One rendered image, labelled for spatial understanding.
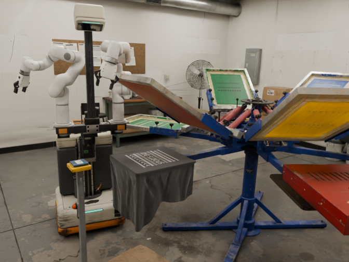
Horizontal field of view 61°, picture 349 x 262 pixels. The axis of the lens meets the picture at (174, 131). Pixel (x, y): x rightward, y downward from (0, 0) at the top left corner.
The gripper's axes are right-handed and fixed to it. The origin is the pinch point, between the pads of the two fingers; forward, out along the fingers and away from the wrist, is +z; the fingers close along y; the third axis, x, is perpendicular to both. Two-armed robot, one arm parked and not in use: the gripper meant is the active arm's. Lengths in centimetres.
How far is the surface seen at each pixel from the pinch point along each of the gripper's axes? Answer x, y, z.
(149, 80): 28.5, -14.3, -10.3
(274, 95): -194, -427, -78
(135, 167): 11, -31, 47
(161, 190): 20, -51, 58
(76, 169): -5, 2, 57
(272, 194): -36, -271, 73
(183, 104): 29, -42, -3
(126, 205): 3, -37, 77
